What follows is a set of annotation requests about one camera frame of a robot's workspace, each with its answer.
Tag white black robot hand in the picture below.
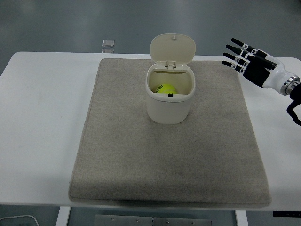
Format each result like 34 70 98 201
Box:
222 38 294 91

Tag yellow tennis ball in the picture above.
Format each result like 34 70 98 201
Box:
152 84 177 95

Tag cream bin with hinged lid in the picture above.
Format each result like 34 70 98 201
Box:
145 33 197 125

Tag grey felt mat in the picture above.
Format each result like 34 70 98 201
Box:
68 58 273 208

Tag black table control panel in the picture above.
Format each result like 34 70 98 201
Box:
272 211 301 218

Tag white table leg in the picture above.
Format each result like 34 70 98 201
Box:
55 206 71 226
234 210 247 226

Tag grey metal plate with screws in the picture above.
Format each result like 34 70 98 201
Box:
94 214 213 226

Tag white cable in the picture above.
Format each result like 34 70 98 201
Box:
0 215 40 226

